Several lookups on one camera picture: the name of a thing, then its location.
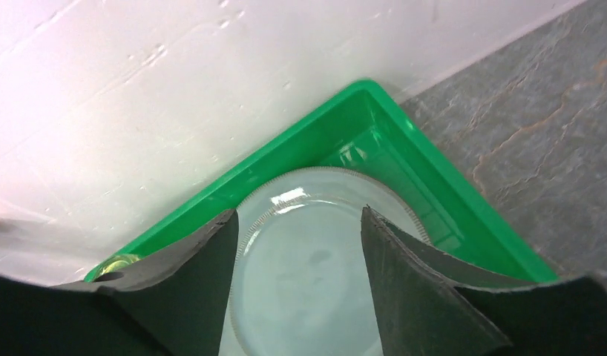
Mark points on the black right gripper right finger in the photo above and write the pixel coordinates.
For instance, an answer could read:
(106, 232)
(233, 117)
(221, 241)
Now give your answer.
(428, 302)

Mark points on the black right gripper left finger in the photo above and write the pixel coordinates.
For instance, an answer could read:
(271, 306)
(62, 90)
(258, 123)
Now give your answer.
(172, 302)

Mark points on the green glass cup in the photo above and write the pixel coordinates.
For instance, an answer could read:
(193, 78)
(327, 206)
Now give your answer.
(114, 263)

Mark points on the grey round plate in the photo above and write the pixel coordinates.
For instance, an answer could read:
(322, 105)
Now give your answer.
(300, 284)

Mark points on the green plastic tray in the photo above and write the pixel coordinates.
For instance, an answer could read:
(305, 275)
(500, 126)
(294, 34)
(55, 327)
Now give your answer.
(362, 129)

